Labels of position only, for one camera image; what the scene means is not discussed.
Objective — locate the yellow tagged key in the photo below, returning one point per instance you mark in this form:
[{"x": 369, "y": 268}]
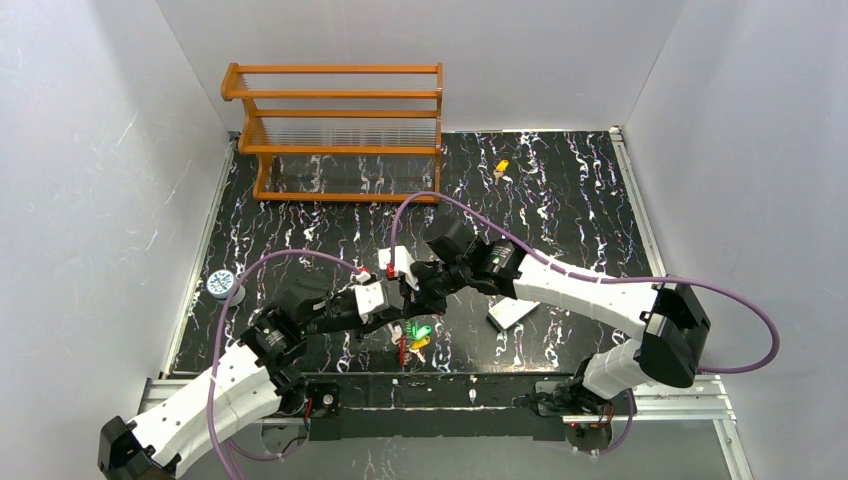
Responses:
[{"x": 500, "y": 172}]

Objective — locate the aluminium frame rail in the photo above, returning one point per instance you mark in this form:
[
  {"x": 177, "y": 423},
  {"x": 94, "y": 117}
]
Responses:
[{"x": 707, "y": 399}]

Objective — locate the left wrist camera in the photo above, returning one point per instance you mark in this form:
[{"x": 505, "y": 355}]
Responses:
[{"x": 370, "y": 295}]

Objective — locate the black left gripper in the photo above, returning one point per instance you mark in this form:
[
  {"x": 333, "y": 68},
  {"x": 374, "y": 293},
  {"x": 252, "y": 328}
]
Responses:
[{"x": 379, "y": 321}]

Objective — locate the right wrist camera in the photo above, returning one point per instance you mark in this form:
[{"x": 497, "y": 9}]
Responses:
[{"x": 397, "y": 263}]

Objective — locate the blue white round tin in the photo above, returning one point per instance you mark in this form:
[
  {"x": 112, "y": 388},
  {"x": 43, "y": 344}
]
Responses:
[{"x": 221, "y": 283}]

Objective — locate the orange wooden rack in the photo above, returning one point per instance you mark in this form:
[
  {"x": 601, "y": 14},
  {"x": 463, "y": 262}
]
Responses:
[{"x": 341, "y": 133}]

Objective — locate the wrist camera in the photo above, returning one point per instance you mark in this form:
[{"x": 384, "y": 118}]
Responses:
[
  {"x": 370, "y": 295},
  {"x": 397, "y": 263}
]

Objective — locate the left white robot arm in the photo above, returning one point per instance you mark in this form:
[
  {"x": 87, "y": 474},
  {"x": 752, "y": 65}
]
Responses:
[{"x": 251, "y": 380}]

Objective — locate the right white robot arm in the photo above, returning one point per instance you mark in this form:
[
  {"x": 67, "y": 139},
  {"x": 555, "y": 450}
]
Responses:
[{"x": 664, "y": 323}]

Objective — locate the white card box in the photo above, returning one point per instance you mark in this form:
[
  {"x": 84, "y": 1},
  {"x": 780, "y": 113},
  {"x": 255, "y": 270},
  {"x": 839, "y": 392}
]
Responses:
[{"x": 508, "y": 312}]

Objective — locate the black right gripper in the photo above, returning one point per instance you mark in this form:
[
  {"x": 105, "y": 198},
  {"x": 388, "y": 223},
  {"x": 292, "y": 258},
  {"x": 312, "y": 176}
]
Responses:
[{"x": 419, "y": 283}]

